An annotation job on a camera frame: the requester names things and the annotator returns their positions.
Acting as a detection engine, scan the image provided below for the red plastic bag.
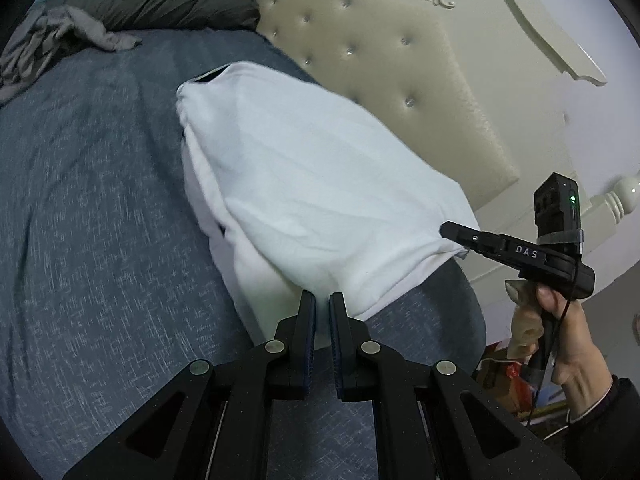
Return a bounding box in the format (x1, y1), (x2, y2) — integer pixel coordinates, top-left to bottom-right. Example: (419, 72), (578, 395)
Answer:
(505, 362), (533, 406)

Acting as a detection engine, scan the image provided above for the folded white t-shirt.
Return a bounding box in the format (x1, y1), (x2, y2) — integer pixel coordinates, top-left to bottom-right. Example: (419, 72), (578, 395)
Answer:
(180, 110), (371, 341)

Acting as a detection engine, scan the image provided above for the bed with blue sheet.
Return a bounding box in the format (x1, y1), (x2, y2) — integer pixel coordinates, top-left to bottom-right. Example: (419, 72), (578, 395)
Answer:
(0, 27), (488, 480)

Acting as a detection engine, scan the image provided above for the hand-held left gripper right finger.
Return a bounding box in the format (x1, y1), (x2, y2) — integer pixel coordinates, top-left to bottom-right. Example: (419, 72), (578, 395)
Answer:
(328, 291), (576, 480)

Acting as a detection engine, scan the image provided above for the crumpled grey garment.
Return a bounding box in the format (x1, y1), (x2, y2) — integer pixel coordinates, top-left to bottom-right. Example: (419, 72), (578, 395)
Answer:
(0, 5), (143, 106)

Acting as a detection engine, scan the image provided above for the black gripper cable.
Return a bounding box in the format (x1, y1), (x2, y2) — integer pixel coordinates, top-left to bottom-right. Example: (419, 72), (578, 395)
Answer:
(525, 240), (586, 428)

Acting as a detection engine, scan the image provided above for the white polo shirt black trim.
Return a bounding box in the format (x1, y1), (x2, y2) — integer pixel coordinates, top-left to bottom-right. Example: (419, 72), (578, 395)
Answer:
(176, 61), (482, 311)

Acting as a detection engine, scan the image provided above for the brown cardboard box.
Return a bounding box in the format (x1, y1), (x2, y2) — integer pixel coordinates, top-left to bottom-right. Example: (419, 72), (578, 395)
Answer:
(475, 342), (526, 411)

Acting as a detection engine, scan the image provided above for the person's right forearm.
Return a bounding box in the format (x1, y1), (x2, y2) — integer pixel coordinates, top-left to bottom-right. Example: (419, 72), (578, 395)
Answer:
(545, 375), (640, 480)

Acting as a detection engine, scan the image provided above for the cream tufted headboard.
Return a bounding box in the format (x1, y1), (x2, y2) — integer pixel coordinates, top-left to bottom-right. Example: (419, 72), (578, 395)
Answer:
(245, 0), (640, 291)

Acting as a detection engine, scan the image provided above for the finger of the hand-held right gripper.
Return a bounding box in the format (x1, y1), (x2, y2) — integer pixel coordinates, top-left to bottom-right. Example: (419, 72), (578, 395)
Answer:
(439, 221), (506, 262)

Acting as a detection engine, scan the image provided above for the person's right hand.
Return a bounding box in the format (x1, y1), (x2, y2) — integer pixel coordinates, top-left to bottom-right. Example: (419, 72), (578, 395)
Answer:
(537, 280), (616, 418)

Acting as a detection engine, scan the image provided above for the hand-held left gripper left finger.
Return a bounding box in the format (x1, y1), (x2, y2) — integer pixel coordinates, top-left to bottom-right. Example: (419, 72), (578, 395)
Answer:
(62, 291), (317, 480)

